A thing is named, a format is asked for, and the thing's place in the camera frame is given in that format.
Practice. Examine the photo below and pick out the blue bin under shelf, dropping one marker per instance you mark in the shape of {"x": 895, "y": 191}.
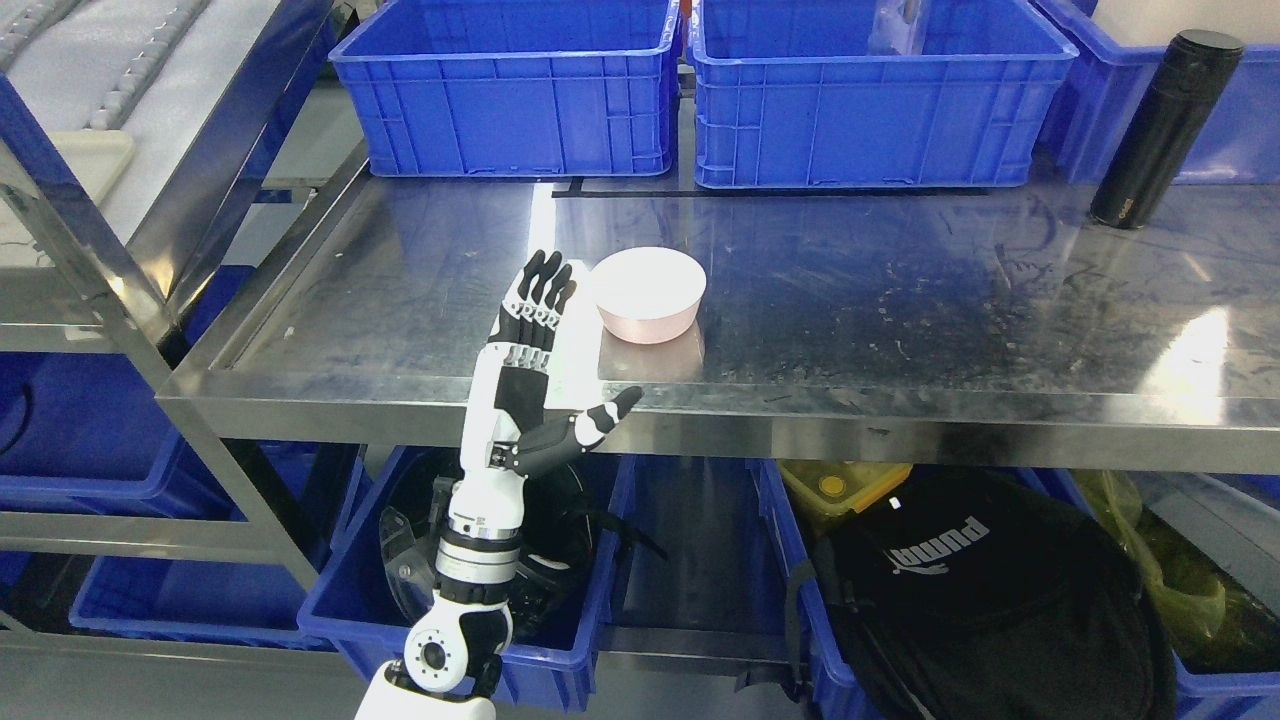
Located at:
{"x": 83, "y": 435}

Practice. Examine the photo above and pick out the blue plastic crate left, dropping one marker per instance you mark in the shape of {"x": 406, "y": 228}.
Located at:
{"x": 515, "y": 88}

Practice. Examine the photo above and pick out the black puma backpack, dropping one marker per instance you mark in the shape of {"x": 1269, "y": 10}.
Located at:
{"x": 965, "y": 594}

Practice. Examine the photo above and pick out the blue bin holding helmet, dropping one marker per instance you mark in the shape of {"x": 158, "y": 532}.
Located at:
{"x": 351, "y": 606}

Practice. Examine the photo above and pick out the black helmet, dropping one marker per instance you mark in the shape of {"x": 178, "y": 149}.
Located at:
{"x": 562, "y": 526}

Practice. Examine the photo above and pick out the white foam shelf liner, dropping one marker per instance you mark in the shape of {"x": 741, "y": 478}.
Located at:
{"x": 150, "y": 71}

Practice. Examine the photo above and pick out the green plastic bag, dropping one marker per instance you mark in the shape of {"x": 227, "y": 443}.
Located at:
{"x": 1215, "y": 625}

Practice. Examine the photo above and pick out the blue plastic crate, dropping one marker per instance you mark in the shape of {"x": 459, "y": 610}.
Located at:
{"x": 515, "y": 88}
{"x": 788, "y": 97}
{"x": 1239, "y": 144}

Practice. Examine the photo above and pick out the blue plastic crate middle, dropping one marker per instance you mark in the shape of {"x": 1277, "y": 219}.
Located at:
{"x": 788, "y": 97}

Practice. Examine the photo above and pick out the black thermos bottle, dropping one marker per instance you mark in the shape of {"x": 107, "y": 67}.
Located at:
{"x": 1194, "y": 71}

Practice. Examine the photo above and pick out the pink plastic bowl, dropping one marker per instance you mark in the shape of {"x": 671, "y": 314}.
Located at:
{"x": 648, "y": 295}

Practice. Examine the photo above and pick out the stainless steel table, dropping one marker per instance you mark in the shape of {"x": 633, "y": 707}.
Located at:
{"x": 977, "y": 327}

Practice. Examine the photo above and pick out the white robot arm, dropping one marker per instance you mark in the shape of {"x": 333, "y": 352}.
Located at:
{"x": 452, "y": 656}

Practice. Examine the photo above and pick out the blue plastic crate right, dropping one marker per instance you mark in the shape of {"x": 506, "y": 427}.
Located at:
{"x": 1239, "y": 144}

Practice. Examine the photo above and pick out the stainless steel shelf rack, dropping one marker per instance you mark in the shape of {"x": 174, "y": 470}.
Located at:
{"x": 72, "y": 287}

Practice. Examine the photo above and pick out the yellow lidded container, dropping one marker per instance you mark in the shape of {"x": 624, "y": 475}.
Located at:
{"x": 826, "y": 493}

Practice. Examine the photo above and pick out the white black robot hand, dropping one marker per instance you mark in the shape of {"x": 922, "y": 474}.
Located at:
{"x": 506, "y": 433}

